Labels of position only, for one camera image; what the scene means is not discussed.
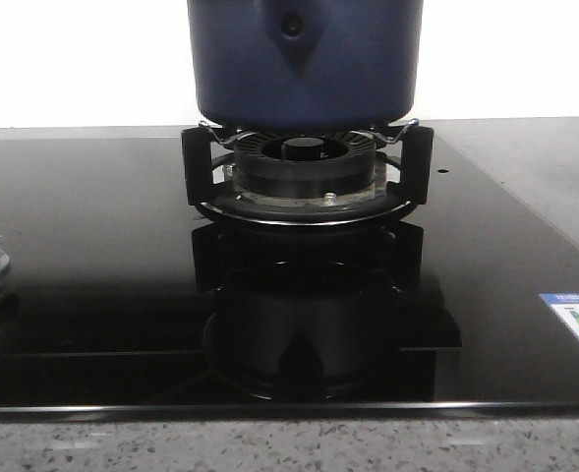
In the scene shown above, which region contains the black right pot support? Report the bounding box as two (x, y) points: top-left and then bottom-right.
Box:
(181, 120), (434, 227)

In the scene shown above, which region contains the blue saucepan with handle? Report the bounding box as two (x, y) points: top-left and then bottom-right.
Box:
(187, 0), (424, 132)

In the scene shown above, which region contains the right gas burner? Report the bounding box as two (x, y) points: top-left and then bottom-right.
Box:
(217, 132), (386, 202)

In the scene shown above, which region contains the black glass gas stove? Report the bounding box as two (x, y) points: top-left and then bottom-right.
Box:
(0, 135), (579, 422)

